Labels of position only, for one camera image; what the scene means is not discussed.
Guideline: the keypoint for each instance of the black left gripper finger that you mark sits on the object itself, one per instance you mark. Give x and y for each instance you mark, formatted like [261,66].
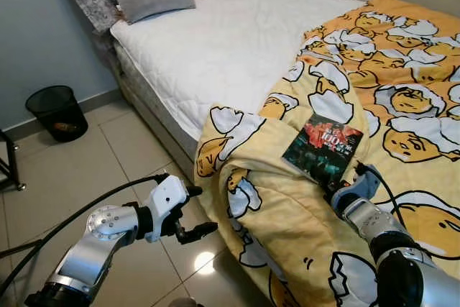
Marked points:
[195,190]
[201,231]

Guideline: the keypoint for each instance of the dark book with red print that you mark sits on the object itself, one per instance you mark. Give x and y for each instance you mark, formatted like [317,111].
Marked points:
[323,149]

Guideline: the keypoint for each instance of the yellow egg-print blanket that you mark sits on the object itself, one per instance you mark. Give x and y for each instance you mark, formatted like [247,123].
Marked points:
[402,55]

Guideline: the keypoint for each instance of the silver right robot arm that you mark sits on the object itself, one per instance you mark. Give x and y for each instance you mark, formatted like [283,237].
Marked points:
[417,278]

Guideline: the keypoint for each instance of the white quilted mattress cover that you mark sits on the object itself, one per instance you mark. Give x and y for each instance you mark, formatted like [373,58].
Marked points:
[230,48]

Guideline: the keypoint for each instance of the black mesh trash bin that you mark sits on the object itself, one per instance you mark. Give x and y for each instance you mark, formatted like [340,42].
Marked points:
[57,113]

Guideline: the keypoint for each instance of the black metal furniture leg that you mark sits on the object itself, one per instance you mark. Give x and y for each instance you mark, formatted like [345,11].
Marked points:
[8,163]

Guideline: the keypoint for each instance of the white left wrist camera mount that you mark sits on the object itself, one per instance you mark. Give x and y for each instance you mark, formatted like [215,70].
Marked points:
[169,199]

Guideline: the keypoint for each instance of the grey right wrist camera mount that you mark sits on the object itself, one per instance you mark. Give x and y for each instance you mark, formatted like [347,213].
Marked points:
[359,186]

